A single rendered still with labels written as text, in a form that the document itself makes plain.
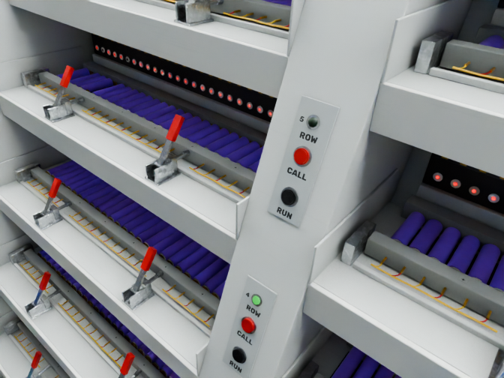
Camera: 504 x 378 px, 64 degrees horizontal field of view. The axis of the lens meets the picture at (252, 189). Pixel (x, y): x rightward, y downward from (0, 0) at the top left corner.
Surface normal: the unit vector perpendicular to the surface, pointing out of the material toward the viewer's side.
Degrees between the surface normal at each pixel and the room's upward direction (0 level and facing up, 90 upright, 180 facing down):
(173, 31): 110
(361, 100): 90
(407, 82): 20
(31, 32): 90
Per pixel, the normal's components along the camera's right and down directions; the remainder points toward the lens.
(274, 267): -0.58, 0.12
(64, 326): 0.04, -0.82
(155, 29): -0.64, 0.42
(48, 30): 0.77, 0.40
